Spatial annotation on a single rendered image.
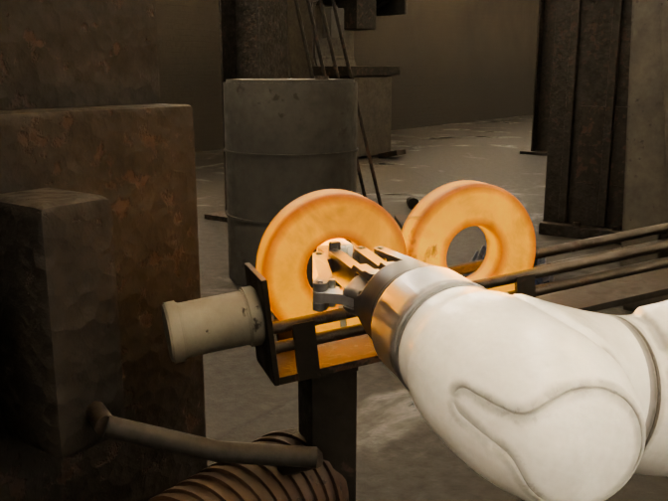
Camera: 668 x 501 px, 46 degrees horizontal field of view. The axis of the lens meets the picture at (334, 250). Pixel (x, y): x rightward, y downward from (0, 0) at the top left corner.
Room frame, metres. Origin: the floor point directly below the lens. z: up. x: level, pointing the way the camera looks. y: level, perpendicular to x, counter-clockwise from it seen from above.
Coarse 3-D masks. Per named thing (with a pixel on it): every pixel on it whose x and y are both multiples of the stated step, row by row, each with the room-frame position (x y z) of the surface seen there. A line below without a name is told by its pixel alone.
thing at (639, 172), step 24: (648, 0) 2.85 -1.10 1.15; (648, 24) 2.84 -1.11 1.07; (648, 48) 2.84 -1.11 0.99; (648, 72) 2.83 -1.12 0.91; (648, 96) 2.83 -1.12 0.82; (648, 120) 2.82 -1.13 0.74; (648, 144) 2.81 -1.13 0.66; (648, 168) 2.81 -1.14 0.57; (624, 192) 2.89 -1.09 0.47; (648, 192) 2.80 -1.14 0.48; (624, 216) 2.89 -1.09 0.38; (648, 216) 2.80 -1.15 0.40; (648, 240) 2.79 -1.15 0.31; (624, 264) 2.85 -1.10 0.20
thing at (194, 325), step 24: (240, 288) 0.75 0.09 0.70; (168, 312) 0.70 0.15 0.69; (192, 312) 0.70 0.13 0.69; (216, 312) 0.71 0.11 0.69; (240, 312) 0.71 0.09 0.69; (168, 336) 0.70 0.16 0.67; (192, 336) 0.69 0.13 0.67; (216, 336) 0.70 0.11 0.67; (240, 336) 0.71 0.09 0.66; (264, 336) 0.72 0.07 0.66
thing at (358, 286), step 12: (396, 264) 0.59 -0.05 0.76; (408, 264) 0.59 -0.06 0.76; (420, 264) 0.59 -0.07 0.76; (360, 276) 0.64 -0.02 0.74; (372, 276) 0.60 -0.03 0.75; (384, 276) 0.58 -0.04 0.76; (396, 276) 0.57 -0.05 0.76; (348, 288) 0.61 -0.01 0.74; (360, 288) 0.61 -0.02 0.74; (372, 288) 0.58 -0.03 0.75; (384, 288) 0.57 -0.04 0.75; (360, 300) 0.59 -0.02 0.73; (372, 300) 0.57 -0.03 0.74; (360, 312) 0.59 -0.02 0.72; (372, 312) 0.57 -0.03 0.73
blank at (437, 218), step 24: (432, 192) 0.81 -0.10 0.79; (456, 192) 0.79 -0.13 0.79; (480, 192) 0.80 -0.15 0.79; (504, 192) 0.81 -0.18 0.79; (432, 216) 0.78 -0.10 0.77; (456, 216) 0.79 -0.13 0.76; (480, 216) 0.80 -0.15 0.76; (504, 216) 0.81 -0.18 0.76; (528, 216) 0.82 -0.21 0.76; (408, 240) 0.78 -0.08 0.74; (432, 240) 0.78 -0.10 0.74; (504, 240) 0.81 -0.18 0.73; (528, 240) 0.82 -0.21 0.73; (432, 264) 0.79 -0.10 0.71; (504, 264) 0.81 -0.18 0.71; (528, 264) 0.82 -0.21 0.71; (504, 288) 0.81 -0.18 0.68
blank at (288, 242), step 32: (320, 192) 0.76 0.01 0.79; (352, 192) 0.77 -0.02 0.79; (288, 224) 0.73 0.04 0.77; (320, 224) 0.74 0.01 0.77; (352, 224) 0.75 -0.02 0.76; (384, 224) 0.76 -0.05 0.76; (256, 256) 0.75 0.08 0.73; (288, 256) 0.73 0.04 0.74; (288, 288) 0.73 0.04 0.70; (352, 320) 0.76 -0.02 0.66
